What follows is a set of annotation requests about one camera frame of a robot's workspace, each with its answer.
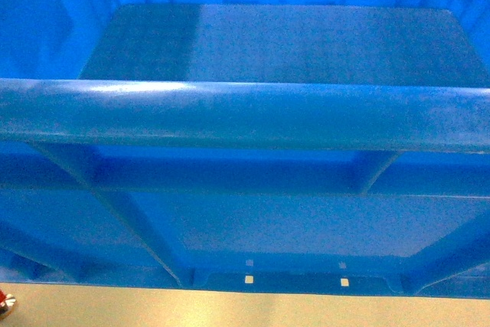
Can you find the large blue plastic crate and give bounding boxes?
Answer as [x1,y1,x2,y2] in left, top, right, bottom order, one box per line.
[1,0,489,299]

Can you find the red white object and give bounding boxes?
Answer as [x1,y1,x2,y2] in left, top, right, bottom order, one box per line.
[0,291,17,319]

